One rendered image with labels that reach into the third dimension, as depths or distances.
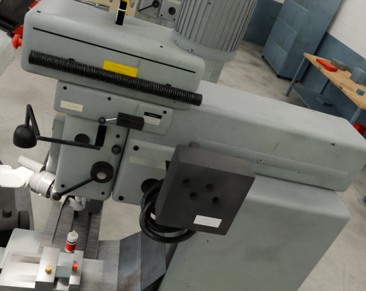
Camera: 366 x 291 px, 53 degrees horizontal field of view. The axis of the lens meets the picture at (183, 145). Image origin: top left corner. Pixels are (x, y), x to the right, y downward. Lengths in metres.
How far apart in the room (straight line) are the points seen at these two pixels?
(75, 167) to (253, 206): 0.57
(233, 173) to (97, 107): 0.43
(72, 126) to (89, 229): 0.72
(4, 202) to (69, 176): 1.14
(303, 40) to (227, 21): 7.35
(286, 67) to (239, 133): 7.30
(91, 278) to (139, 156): 0.55
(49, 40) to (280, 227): 0.88
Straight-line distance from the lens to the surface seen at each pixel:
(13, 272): 1.48
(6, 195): 2.38
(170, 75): 1.00
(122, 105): 1.05
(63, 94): 1.06
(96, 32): 0.98
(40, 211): 3.11
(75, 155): 1.18
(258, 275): 1.43
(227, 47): 1.04
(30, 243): 1.76
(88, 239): 1.70
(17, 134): 1.24
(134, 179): 1.19
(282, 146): 1.21
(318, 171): 1.32
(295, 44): 8.29
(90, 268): 1.51
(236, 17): 1.02
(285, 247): 1.35
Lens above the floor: 2.18
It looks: 30 degrees down
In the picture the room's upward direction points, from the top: 21 degrees clockwise
